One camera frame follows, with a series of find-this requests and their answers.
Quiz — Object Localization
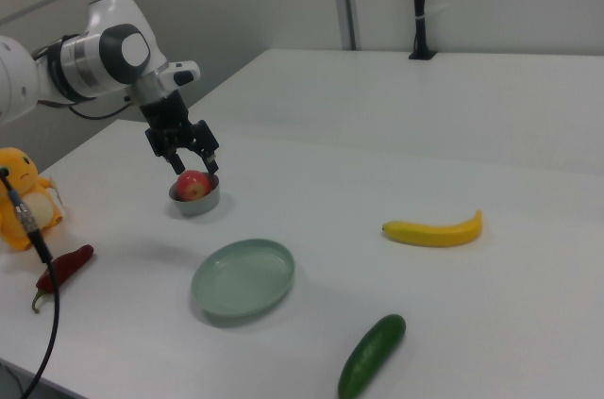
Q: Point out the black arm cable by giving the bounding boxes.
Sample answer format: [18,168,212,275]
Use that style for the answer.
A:
[37,94,136,121]

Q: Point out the small grey bowl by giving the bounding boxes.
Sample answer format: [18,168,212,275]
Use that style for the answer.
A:
[168,172,222,217]

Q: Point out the orange plush toy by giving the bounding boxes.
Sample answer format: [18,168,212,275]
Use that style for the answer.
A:
[0,146,67,252]

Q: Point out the pale green plate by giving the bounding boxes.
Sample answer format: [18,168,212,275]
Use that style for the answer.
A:
[190,238,296,318]

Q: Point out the red apple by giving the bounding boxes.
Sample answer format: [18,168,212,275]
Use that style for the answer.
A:
[175,169,212,202]

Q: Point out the red chili pepper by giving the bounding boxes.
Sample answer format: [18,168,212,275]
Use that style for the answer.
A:
[30,243,94,314]

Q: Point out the yellow banana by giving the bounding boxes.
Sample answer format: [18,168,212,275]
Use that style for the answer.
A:
[380,208,484,248]

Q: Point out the black cable with metal connector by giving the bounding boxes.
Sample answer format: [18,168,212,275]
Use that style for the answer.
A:
[0,167,61,399]

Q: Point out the green cucumber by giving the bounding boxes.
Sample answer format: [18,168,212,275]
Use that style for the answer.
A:
[337,313,408,399]

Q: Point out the black pole with white band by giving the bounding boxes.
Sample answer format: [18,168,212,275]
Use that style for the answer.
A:
[408,0,439,61]

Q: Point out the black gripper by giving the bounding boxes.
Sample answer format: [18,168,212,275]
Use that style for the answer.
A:
[139,90,221,177]

